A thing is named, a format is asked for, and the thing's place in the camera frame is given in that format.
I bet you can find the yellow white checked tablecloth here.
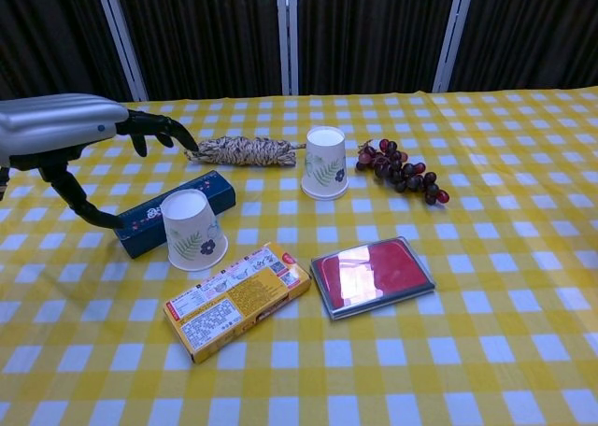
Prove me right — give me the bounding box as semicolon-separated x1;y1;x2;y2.
0;85;598;426

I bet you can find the red ink pad case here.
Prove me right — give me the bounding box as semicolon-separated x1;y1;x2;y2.
310;235;437;322

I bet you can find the yellow printed carton box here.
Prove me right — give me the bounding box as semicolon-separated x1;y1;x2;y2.
163;241;313;365

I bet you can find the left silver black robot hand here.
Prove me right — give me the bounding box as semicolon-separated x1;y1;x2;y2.
0;92;199;231

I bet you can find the dark blue long box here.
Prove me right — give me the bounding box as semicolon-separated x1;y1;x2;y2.
111;169;237;260

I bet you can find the dark pleated screen panel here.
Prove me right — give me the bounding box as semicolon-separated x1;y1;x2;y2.
114;0;284;103
448;0;598;93
0;0;135;105
296;0;460;96

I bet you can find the white screen frame post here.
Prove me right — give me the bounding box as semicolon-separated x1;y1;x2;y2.
93;0;149;103
432;0;477;94
276;0;300;96

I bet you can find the dark red grape bunch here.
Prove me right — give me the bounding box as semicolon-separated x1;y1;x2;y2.
354;138;450;206

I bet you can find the braided straw rope bundle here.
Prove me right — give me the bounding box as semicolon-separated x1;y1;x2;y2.
182;135;307;168

